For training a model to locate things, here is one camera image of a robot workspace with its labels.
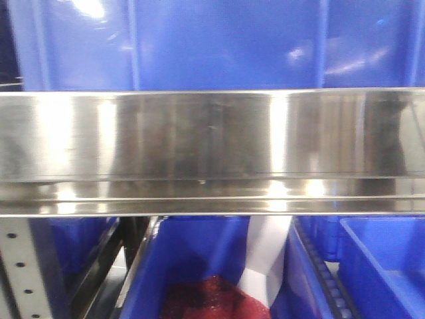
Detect large blue tray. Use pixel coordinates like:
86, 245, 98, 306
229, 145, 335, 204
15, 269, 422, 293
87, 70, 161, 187
1, 1, 424, 90

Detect blue bin with red cloth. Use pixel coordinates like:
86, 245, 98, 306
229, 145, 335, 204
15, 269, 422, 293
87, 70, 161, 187
120, 216, 332, 318

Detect red mesh cloth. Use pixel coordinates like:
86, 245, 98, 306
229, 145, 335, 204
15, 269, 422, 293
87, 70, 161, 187
159, 275, 271, 319

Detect blue bin lower right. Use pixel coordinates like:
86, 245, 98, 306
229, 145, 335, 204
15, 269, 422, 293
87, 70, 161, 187
292, 215, 425, 319

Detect blue bin lower left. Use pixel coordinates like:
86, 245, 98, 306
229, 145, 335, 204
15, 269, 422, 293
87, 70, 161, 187
47, 217, 117, 274

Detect stainless steel shelf rail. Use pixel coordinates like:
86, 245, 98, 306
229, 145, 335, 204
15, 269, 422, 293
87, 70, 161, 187
1, 88, 424, 217

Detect white perforated shelf post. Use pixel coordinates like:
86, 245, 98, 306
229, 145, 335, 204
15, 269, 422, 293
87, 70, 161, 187
1, 218, 52, 318

